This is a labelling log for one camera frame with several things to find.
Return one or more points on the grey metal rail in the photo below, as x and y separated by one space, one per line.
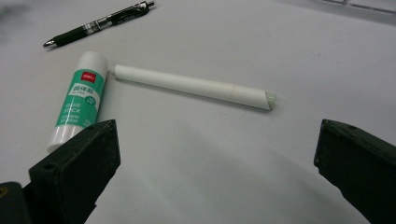
358 6

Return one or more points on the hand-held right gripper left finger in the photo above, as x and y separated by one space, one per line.
77 171

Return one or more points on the green and white glue stick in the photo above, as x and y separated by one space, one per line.
79 101

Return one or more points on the black retractable pen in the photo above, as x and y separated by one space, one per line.
96 24

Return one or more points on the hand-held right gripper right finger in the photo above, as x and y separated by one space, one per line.
358 171

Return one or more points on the rolled white paper tube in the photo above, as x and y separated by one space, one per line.
193 86

